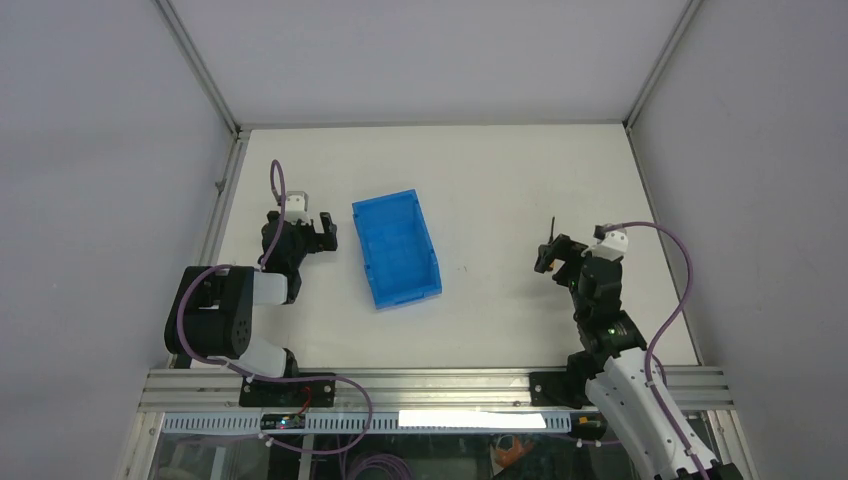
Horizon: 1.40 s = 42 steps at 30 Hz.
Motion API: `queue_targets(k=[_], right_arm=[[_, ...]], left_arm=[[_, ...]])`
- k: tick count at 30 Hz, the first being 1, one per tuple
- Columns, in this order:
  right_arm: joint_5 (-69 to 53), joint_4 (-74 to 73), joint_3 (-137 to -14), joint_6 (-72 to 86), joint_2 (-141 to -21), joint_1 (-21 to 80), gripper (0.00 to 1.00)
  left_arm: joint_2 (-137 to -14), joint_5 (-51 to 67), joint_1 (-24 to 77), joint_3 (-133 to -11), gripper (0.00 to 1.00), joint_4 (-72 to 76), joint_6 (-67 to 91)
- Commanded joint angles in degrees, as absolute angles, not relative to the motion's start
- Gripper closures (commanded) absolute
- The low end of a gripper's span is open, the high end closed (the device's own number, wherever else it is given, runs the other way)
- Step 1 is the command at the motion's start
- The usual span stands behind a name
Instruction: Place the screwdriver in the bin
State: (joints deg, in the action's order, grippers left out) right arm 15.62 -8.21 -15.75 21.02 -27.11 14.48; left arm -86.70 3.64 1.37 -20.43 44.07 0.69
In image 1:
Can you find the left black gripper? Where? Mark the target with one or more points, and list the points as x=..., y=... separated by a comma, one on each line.
x=318, y=241

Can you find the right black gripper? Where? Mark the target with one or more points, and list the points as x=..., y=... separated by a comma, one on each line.
x=562, y=249

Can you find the orange handled screwdriver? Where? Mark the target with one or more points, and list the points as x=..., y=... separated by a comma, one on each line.
x=551, y=233

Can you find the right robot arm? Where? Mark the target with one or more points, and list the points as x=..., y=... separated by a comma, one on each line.
x=615, y=371

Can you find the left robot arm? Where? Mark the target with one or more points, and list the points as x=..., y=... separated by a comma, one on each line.
x=211, y=319

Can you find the blue plastic bin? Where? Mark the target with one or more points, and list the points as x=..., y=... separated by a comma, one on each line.
x=400, y=262

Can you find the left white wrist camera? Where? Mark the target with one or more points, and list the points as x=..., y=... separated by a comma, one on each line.
x=296, y=208

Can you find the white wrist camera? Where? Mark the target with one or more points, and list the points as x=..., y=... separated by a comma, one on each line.
x=296, y=208
x=611, y=243

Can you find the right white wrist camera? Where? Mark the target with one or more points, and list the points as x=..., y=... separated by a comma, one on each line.
x=611, y=243

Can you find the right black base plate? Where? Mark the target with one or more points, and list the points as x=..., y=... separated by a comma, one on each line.
x=558, y=389

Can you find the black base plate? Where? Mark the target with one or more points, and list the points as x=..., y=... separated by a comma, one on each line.
x=310, y=392
x=558, y=389

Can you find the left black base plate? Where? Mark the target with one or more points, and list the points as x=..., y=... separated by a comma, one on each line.
x=310, y=392

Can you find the white slotted cable duct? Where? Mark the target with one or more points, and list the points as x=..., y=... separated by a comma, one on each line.
x=402, y=422

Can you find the aluminium front rail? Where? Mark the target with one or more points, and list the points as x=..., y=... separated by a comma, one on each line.
x=384, y=390

